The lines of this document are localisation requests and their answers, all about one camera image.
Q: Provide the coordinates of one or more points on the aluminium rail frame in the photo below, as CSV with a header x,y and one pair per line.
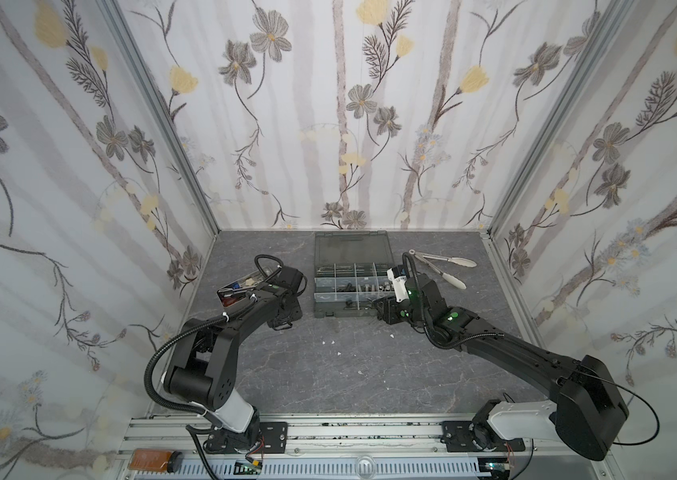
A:
x,y
359,446

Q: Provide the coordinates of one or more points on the amber bottle with black cap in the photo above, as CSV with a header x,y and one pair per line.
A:
x,y
156,460

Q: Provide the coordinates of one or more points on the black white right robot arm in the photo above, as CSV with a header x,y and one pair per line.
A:
x,y
584,407

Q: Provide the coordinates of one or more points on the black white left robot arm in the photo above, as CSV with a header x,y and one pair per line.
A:
x,y
195,372

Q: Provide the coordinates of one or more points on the black bolts in box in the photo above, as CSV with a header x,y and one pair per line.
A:
x,y
350,288

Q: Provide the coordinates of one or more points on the green plastic organizer box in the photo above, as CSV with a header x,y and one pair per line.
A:
x,y
341,257

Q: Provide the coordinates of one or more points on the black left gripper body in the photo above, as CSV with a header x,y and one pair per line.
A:
x,y
294,313

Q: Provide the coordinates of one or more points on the metal tray with tools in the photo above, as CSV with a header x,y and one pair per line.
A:
x,y
236,290

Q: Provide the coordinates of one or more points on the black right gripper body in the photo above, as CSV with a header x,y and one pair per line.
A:
x,y
387,308

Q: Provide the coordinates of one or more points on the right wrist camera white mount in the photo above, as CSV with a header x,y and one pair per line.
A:
x,y
398,277

